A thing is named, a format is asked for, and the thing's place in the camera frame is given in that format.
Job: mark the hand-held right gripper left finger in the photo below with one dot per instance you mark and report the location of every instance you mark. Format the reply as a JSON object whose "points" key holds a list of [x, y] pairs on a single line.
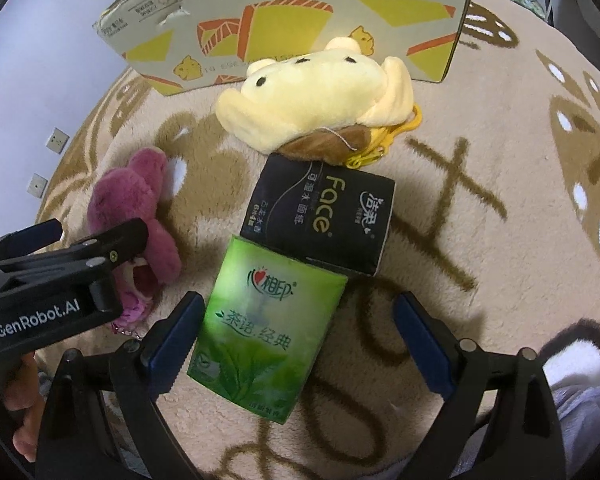
{"points": [[172, 345]]}

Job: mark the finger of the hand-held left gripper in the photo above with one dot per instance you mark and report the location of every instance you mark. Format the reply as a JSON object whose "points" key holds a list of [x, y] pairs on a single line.
{"points": [[122, 242], [27, 236]]}

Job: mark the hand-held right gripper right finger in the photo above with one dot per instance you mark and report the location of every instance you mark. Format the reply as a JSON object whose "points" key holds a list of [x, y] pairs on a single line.
{"points": [[425, 345]]}

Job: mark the pink bear plush toy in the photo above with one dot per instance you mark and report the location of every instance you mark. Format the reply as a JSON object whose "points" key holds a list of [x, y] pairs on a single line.
{"points": [[130, 190]]}

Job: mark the green tissue pack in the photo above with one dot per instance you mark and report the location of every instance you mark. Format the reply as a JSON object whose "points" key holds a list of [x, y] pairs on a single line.
{"points": [[265, 335]]}

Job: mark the printed cardboard box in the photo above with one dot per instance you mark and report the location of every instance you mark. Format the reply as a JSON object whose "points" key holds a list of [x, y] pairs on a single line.
{"points": [[290, 25]]}

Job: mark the person's left hand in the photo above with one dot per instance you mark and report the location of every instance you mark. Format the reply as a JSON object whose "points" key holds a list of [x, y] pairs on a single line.
{"points": [[27, 400]]}

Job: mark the white fuzzy slipper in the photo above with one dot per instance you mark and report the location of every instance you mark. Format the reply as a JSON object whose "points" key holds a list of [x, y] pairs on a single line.
{"points": [[575, 360]]}

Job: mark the person's leg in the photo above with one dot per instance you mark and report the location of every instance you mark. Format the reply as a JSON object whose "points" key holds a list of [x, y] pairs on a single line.
{"points": [[575, 425]]}

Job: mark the black tissue pack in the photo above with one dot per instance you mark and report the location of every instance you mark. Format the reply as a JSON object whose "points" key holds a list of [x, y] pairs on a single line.
{"points": [[320, 210]]}

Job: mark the yellow bear plush toy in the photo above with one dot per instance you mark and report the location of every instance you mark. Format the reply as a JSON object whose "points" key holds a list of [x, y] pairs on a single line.
{"points": [[310, 95]]}

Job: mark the white wall outlet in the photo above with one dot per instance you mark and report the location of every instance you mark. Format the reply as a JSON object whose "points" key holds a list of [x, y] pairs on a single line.
{"points": [[57, 140], [36, 185]]}

